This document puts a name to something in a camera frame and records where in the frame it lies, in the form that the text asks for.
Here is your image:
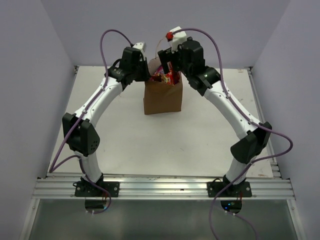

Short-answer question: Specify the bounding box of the purple cable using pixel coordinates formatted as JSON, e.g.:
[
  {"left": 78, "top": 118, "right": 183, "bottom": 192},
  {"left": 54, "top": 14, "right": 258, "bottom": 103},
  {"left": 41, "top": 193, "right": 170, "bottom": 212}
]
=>
[
  {"left": 179, "top": 27, "right": 294, "bottom": 240},
  {"left": 48, "top": 29, "right": 135, "bottom": 215}
]

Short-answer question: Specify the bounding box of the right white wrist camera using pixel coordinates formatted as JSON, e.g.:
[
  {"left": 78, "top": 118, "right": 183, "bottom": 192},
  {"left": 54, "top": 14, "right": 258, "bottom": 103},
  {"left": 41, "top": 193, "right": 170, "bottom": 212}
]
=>
[{"left": 165, "top": 26, "right": 187, "bottom": 53}]

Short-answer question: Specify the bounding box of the brown paper bag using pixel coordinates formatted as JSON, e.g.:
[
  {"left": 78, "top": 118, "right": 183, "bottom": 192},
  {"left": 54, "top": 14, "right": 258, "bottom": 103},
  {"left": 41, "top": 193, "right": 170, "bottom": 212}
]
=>
[{"left": 143, "top": 53, "right": 183, "bottom": 115}]

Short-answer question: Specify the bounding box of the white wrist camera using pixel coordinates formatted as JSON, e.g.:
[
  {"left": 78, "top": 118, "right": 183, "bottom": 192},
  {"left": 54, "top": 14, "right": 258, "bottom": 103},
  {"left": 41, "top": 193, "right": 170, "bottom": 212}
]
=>
[
  {"left": 132, "top": 42, "right": 147, "bottom": 55},
  {"left": 165, "top": 26, "right": 187, "bottom": 53}
]

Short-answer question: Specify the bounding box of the purple Fox's candy bag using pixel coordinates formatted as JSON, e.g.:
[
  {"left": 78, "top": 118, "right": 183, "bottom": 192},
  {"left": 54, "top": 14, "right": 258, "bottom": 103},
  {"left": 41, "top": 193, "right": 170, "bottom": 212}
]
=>
[{"left": 151, "top": 65, "right": 164, "bottom": 82}]

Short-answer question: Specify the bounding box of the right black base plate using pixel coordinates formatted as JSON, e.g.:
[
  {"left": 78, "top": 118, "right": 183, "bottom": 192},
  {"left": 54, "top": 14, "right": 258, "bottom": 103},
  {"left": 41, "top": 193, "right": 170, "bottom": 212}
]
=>
[{"left": 206, "top": 178, "right": 253, "bottom": 198}]

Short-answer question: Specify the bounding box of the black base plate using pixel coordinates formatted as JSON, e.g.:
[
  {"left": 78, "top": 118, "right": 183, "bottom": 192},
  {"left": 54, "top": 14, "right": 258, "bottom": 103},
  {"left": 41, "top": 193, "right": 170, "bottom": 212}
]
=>
[
  {"left": 206, "top": 178, "right": 253, "bottom": 198},
  {"left": 72, "top": 177, "right": 120, "bottom": 198}
]

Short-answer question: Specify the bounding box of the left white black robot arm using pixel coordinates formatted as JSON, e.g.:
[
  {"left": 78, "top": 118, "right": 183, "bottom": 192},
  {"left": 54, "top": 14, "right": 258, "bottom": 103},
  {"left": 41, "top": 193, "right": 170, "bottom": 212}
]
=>
[{"left": 62, "top": 42, "right": 151, "bottom": 197}]

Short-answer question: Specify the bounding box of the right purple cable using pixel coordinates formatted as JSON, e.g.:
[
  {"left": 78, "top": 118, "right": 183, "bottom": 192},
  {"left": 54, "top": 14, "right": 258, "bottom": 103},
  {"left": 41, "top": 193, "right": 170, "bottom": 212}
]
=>
[{"left": 179, "top": 27, "right": 294, "bottom": 240}]

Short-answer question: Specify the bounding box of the aluminium rail frame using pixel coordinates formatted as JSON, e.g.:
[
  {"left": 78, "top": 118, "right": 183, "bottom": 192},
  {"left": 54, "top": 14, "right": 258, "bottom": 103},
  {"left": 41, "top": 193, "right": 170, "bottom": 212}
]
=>
[{"left": 18, "top": 65, "right": 307, "bottom": 240}]

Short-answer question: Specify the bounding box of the red Doritos chip bag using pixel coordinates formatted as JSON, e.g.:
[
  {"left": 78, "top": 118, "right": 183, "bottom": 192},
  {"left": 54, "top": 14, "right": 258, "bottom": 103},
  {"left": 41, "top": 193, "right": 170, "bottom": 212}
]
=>
[{"left": 172, "top": 71, "right": 180, "bottom": 85}]

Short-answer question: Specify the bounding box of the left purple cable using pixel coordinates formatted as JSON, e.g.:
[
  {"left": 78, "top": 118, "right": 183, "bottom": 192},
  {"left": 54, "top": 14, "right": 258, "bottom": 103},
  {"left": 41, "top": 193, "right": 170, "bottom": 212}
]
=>
[{"left": 48, "top": 29, "right": 135, "bottom": 215}]

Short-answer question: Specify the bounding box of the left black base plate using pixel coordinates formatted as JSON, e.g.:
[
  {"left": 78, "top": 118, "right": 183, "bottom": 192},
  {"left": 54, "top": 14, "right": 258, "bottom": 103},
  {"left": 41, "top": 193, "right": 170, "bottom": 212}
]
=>
[{"left": 72, "top": 177, "right": 120, "bottom": 198}]

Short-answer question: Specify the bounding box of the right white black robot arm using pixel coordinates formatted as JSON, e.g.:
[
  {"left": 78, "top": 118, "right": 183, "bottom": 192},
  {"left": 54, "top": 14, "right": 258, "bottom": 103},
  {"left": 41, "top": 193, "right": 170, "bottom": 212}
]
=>
[{"left": 157, "top": 38, "right": 272, "bottom": 197}]

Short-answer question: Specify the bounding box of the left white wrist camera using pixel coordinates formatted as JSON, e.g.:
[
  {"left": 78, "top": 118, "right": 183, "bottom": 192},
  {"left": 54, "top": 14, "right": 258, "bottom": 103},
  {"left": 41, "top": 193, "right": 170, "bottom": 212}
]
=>
[{"left": 132, "top": 42, "right": 147, "bottom": 55}]

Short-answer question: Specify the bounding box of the small red popcorn snack bag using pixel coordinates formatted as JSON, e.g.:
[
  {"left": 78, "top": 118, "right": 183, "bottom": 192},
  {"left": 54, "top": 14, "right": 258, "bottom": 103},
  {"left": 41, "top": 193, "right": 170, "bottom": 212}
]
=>
[{"left": 162, "top": 69, "right": 175, "bottom": 86}]

